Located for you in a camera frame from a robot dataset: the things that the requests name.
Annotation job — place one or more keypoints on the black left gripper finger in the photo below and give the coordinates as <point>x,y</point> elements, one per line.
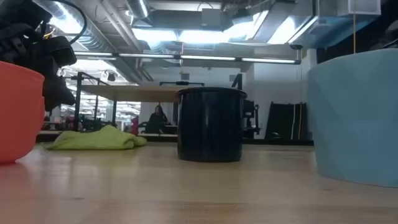
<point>57,90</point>

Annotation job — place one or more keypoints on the black robot arm in background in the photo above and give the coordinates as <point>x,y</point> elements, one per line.
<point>248,115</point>

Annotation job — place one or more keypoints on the orange plastic cup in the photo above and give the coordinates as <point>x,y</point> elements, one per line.
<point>18,112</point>

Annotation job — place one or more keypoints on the lime green cloth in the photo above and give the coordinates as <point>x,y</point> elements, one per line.
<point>99,140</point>

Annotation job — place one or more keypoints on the person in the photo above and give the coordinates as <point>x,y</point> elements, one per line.
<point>157,123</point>

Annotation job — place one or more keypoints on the long ceiling light fixture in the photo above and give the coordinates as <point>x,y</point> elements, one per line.
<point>186,58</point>

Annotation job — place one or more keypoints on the black enamel mug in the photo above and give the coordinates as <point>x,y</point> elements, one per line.
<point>210,124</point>

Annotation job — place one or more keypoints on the black leaning panels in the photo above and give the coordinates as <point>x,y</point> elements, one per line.
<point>287,121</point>

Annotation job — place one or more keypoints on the light blue plastic cup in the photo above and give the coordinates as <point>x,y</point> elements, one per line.
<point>357,118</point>

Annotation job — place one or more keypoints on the wooden table with black frame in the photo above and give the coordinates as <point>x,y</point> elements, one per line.
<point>130,93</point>

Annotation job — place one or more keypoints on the silver ventilation duct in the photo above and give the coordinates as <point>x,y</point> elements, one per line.
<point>136,7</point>

